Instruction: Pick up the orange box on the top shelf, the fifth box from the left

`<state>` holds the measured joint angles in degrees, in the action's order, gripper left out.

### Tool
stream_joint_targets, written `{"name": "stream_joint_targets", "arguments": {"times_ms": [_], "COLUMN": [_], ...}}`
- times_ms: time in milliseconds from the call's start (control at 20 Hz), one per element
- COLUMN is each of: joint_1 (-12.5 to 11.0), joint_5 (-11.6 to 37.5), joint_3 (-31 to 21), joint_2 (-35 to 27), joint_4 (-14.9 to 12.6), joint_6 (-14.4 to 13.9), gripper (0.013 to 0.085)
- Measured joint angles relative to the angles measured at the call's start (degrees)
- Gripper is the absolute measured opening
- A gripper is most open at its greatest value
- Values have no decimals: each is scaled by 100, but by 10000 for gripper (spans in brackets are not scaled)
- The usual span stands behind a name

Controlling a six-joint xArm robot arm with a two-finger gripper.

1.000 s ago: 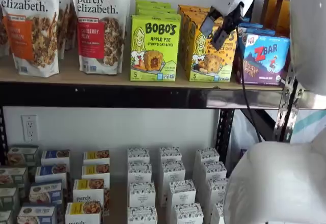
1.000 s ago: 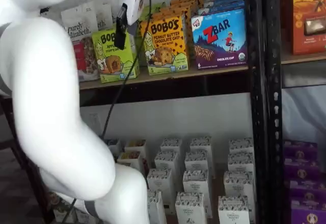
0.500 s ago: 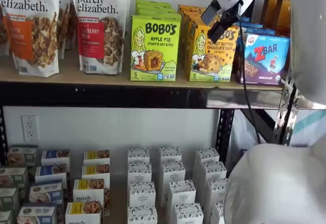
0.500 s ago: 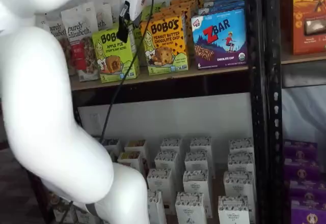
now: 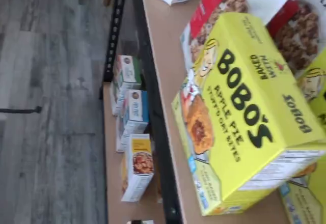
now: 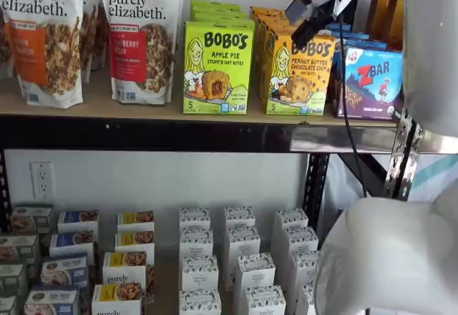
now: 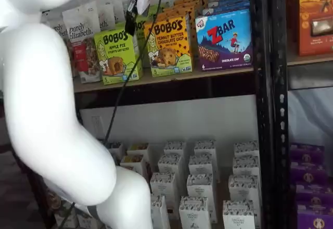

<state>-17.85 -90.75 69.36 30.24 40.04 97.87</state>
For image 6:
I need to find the orange Bobo's oat bites box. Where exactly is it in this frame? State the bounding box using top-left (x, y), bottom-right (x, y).
top-left (258, 21), bottom-right (305, 100)
top-left (250, 6), bottom-right (288, 79)
top-left (265, 35), bottom-right (336, 116)
top-left (254, 14), bottom-right (298, 90)

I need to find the blue purple Zbar box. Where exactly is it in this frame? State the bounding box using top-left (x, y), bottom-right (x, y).
top-left (327, 31), bottom-right (370, 42)
top-left (331, 39), bottom-right (388, 52)
top-left (328, 46), bottom-right (404, 121)
top-left (326, 23), bottom-right (354, 34)

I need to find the large orange snack box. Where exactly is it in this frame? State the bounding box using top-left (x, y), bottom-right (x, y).
top-left (370, 0), bottom-right (404, 52)

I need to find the green Bobo's apple pie box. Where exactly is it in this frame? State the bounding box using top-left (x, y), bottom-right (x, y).
top-left (190, 0), bottom-right (242, 10)
top-left (182, 20), bottom-right (255, 115)
top-left (191, 6), bottom-right (248, 18)

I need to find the wooden shelf board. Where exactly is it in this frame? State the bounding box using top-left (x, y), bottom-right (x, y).
top-left (0, 71), bottom-right (405, 128)

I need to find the black metal shelf rack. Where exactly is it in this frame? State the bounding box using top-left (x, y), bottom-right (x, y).
top-left (0, 0), bottom-right (458, 233)

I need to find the white patterned carton box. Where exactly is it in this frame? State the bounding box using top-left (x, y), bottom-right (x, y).
top-left (290, 250), bottom-right (320, 287)
top-left (281, 226), bottom-right (319, 257)
top-left (296, 281), bottom-right (318, 315)
top-left (180, 256), bottom-right (220, 294)
top-left (273, 208), bottom-right (309, 236)
top-left (178, 227), bottom-right (215, 261)
top-left (178, 206), bottom-right (212, 233)
top-left (243, 284), bottom-right (287, 315)
top-left (224, 205), bottom-right (256, 231)
top-left (233, 252), bottom-right (276, 294)
top-left (224, 224), bottom-right (262, 282)
top-left (177, 289), bottom-right (222, 315)

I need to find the white yellow granola box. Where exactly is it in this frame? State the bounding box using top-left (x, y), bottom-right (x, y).
top-left (91, 283), bottom-right (145, 315)
top-left (102, 251), bottom-right (148, 288)
top-left (114, 231), bottom-right (155, 256)
top-left (116, 210), bottom-right (155, 234)

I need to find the white blue granola box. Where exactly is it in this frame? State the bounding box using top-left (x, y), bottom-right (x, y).
top-left (40, 252), bottom-right (89, 288)
top-left (57, 210), bottom-right (99, 236)
top-left (49, 231), bottom-right (96, 258)
top-left (23, 285), bottom-right (81, 315)

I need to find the grey green granola box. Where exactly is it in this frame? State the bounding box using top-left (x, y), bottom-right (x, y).
top-left (0, 263), bottom-right (29, 296)
top-left (0, 294), bottom-right (19, 315)
top-left (0, 234), bottom-right (41, 266)
top-left (9, 205), bottom-right (54, 236)

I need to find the granola bag red label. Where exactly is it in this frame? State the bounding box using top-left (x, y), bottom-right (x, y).
top-left (99, 0), bottom-right (185, 105)

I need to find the white plastic sheet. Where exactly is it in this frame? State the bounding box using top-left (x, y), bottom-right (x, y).
top-left (323, 152), bottom-right (458, 208)

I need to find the granola bag orange label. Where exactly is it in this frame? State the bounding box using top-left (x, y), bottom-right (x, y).
top-left (0, 0), bottom-right (85, 110)
top-left (80, 1), bottom-right (108, 84)

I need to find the black cable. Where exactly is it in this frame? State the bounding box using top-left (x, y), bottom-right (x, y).
top-left (335, 0), bottom-right (368, 200)

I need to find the white wall outlet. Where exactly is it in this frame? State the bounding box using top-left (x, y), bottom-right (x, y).
top-left (29, 160), bottom-right (55, 200)

